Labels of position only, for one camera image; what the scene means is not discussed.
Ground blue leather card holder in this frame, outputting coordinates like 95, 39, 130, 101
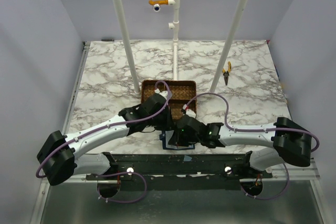
160, 131, 195, 151

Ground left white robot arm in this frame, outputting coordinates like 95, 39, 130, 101
35, 91, 173, 186

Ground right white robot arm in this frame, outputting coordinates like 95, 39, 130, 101
165, 115, 312, 178

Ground woven brown divided tray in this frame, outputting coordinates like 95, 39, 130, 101
141, 80, 196, 121

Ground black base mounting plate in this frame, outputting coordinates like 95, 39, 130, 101
86, 153, 272, 191

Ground small blue white ball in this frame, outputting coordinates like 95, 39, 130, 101
153, 4, 161, 12

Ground orange hook peg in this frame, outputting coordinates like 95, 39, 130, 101
149, 0, 169, 6

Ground centre white pipe stand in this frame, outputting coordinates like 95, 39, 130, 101
168, 0, 180, 81

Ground left white slanted pipe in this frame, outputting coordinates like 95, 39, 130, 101
113, 0, 140, 94

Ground white slanted pipe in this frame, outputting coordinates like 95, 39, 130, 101
113, 0, 140, 94
209, 0, 248, 92

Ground right white slanted pipe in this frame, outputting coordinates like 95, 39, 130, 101
209, 0, 248, 92

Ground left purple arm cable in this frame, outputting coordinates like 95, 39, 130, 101
35, 80, 173, 178

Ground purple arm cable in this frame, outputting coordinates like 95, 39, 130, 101
35, 80, 173, 178
181, 92, 320, 154

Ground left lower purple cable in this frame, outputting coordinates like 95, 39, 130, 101
93, 173, 148, 204

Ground yellow handled pliers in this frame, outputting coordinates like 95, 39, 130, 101
222, 61, 232, 86

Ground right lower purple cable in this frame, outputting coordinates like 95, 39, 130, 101
244, 162, 291, 200

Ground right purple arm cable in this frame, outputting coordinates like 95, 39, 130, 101
181, 92, 320, 154

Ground aluminium rail frame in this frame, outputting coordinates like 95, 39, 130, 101
62, 40, 320, 177

